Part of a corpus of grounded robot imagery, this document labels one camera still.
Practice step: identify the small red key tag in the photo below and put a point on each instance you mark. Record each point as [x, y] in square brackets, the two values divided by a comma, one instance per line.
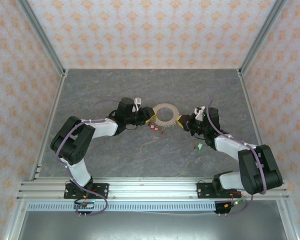
[162, 130]

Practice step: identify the aluminium frame post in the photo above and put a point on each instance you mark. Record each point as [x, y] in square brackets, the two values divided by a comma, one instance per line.
[44, 40]
[258, 40]

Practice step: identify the green key tag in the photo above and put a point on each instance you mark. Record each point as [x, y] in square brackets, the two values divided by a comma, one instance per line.
[198, 147]

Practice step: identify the grey metal lower panel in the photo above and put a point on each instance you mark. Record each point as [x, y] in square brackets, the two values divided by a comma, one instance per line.
[152, 227]

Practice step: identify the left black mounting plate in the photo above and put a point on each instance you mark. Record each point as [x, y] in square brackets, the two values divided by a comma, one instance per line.
[102, 191]

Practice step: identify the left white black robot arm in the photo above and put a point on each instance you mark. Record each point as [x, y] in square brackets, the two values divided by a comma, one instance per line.
[75, 147]

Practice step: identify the left controller circuit board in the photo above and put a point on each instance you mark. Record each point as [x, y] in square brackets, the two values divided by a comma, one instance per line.
[86, 205]

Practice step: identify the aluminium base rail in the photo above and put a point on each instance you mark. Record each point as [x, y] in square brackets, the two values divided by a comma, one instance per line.
[152, 186]

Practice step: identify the controller circuit board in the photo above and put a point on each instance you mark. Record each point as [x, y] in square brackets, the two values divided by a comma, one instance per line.
[86, 205]
[233, 203]

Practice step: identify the black mounting plate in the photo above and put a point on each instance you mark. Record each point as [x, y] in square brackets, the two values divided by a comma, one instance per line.
[202, 191]
[102, 191]

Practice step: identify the aluminium frame leg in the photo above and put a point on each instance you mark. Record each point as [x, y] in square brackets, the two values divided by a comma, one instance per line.
[13, 225]
[288, 225]

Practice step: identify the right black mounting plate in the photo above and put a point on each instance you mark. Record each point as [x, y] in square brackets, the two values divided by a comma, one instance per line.
[202, 191]

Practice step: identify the silver disc keyring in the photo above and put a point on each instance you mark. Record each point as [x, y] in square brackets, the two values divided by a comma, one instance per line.
[166, 105]

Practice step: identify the right controller circuit board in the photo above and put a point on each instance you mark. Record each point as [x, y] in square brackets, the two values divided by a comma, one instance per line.
[233, 203]

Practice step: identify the aluminium table edge rail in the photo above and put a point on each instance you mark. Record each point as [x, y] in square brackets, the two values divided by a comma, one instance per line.
[251, 112]
[50, 125]

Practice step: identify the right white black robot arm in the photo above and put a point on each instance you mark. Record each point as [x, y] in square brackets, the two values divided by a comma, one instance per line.
[255, 165]

